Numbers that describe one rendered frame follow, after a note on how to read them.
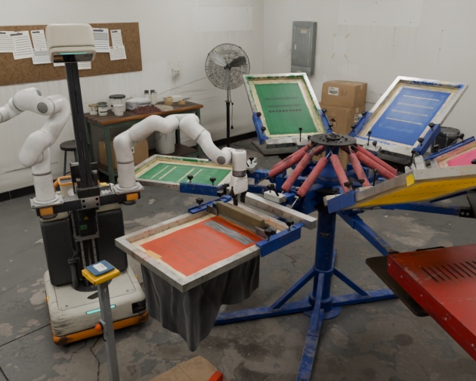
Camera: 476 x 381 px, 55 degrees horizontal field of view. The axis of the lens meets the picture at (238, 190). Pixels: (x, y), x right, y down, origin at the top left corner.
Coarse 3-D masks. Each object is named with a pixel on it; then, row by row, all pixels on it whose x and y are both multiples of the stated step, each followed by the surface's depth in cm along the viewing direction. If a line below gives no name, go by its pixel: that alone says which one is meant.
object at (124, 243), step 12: (240, 204) 277; (180, 216) 261; (192, 216) 264; (264, 216) 261; (144, 228) 247; (156, 228) 248; (168, 228) 254; (120, 240) 234; (132, 240) 239; (132, 252) 224; (144, 252) 222; (240, 252) 222; (252, 252) 223; (144, 264) 217; (156, 264) 212; (216, 264) 212; (228, 264) 213; (240, 264) 219; (168, 276) 203; (180, 276) 203; (192, 276) 203; (204, 276) 204; (180, 288) 198
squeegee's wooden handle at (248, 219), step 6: (222, 204) 260; (228, 204) 259; (222, 210) 261; (228, 210) 257; (234, 210) 253; (240, 210) 252; (228, 216) 258; (234, 216) 254; (240, 216) 250; (246, 216) 247; (252, 216) 244; (240, 222) 252; (246, 222) 248; (252, 222) 244; (258, 222) 240
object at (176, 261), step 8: (240, 232) 250; (248, 232) 250; (232, 240) 241; (256, 240) 241; (232, 248) 233; (240, 248) 233; (176, 256) 226; (216, 256) 226; (224, 256) 226; (168, 264) 219; (176, 264) 219; (184, 264) 219; (192, 264) 219; (200, 264) 219; (208, 264) 219; (184, 272) 212; (192, 272) 212
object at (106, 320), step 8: (88, 272) 213; (112, 272) 213; (96, 280) 207; (104, 280) 210; (104, 288) 216; (104, 296) 218; (104, 304) 219; (104, 312) 220; (104, 320) 222; (112, 320) 225; (104, 328) 222; (112, 328) 226; (104, 336) 228; (112, 336) 227; (112, 344) 229; (112, 352) 230; (112, 360) 232; (112, 368) 233; (112, 376) 235
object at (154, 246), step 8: (216, 216) 269; (200, 224) 260; (224, 224) 260; (232, 224) 260; (176, 232) 250; (184, 232) 250; (216, 232) 250; (152, 240) 241; (160, 240) 241; (144, 248) 234; (152, 248) 234; (160, 248) 234; (168, 256) 226
